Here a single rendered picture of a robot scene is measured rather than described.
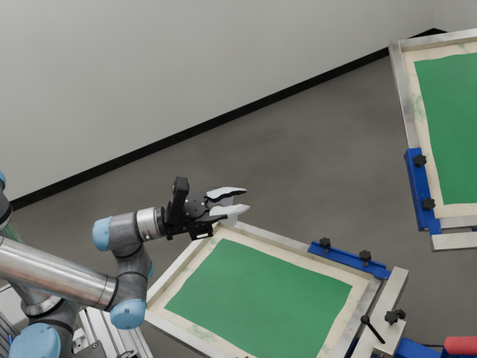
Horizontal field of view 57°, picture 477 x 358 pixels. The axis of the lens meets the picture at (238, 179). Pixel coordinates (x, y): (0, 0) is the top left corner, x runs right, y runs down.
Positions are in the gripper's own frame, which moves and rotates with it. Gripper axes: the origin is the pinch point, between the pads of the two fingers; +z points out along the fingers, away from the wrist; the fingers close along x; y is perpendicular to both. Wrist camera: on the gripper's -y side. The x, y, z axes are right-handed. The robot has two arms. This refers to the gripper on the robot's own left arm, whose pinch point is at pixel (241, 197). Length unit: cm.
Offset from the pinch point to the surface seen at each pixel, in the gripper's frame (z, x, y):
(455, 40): 95, -81, 25
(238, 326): -12, -7, 74
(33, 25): -137, -282, 58
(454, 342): 50, 20, 57
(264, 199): 12, -170, 192
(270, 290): 2, -19, 75
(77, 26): -107, -291, 70
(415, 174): 62, -36, 47
